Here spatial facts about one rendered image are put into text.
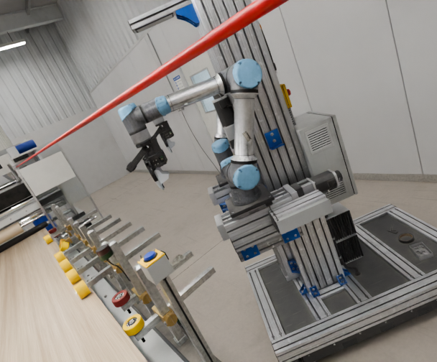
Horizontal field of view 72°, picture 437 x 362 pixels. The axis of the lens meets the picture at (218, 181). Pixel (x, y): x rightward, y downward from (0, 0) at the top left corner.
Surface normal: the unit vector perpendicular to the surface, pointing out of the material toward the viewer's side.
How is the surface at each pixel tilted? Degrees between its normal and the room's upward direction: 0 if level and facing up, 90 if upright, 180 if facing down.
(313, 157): 90
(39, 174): 90
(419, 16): 90
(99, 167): 90
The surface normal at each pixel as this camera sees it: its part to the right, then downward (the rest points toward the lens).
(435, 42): -0.74, 0.49
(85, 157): 0.55, 0.04
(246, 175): 0.22, 0.35
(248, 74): 0.22, 0.09
